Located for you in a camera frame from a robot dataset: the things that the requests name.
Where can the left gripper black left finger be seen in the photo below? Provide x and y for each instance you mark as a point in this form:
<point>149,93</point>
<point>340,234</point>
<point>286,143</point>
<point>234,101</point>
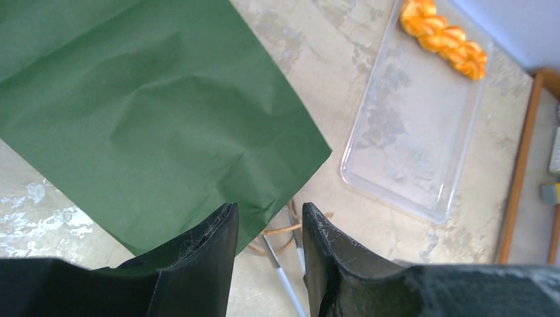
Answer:
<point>189,275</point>

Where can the orange wooden rack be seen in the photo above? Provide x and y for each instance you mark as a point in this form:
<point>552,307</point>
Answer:
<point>544,78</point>

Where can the orange braided fake bread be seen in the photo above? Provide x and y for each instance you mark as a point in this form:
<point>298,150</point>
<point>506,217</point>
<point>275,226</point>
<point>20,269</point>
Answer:
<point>433,33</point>

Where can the green brown paper bag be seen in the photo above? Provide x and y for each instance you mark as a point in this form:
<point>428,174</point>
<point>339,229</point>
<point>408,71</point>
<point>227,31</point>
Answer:
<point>149,115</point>

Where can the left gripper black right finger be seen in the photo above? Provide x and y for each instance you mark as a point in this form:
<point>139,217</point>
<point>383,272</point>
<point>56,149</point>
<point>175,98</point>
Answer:
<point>343,278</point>

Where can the clear plastic tray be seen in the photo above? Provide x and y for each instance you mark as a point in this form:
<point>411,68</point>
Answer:
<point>412,131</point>

